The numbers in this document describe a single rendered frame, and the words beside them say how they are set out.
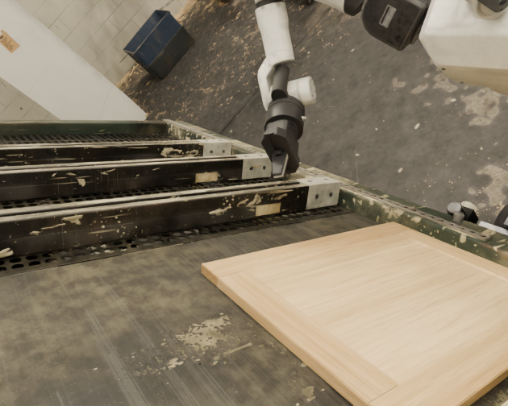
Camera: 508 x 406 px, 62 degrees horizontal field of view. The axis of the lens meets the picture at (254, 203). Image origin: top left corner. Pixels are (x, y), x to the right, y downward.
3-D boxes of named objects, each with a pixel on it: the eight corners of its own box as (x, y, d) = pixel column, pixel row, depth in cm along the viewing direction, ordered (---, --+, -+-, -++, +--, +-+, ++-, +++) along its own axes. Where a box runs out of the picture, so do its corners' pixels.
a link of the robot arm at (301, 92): (272, 135, 102) (277, 105, 109) (316, 126, 98) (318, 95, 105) (256, 99, 94) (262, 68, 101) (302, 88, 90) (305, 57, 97)
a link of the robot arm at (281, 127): (271, 177, 97) (276, 140, 104) (311, 170, 93) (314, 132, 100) (249, 138, 88) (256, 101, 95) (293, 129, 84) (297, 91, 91)
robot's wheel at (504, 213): (520, 209, 177) (506, 195, 164) (534, 213, 173) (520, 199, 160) (499, 252, 178) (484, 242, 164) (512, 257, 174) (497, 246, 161)
